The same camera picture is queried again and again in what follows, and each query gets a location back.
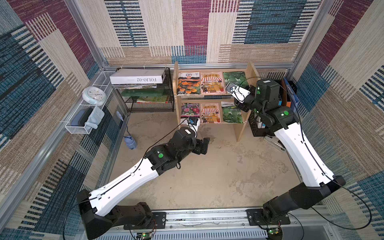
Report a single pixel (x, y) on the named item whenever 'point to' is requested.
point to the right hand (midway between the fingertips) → (241, 87)
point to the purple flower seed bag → (190, 109)
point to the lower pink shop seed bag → (210, 113)
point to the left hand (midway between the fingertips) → (201, 135)
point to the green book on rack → (158, 92)
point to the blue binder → (293, 96)
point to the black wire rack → (148, 98)
